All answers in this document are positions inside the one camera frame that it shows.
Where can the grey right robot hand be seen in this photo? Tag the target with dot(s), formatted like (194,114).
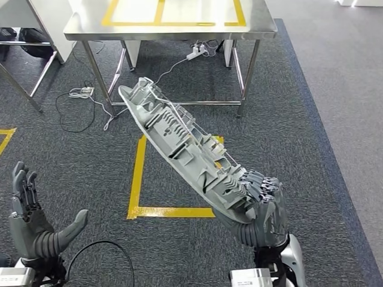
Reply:
(272,222)

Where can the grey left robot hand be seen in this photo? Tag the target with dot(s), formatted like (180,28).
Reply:
(29,233)

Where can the grey plastic wheel hubcap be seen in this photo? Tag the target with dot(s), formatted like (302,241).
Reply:
(179,146)

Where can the steel workbench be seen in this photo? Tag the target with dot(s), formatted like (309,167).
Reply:
(260,23)

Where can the yellow floor tape square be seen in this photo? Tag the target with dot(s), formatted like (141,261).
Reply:
(7,136)
(136,178)

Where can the black bag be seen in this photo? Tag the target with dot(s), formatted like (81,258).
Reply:
(35,43)

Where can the white power strip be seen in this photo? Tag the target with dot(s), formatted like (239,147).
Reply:
(196,52)

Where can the white desk with steel legs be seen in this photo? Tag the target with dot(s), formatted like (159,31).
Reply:
(50,23)

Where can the white furniture panel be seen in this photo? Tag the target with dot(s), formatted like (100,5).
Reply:
(365,3)

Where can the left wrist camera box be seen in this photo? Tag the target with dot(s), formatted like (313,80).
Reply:
(16,277)

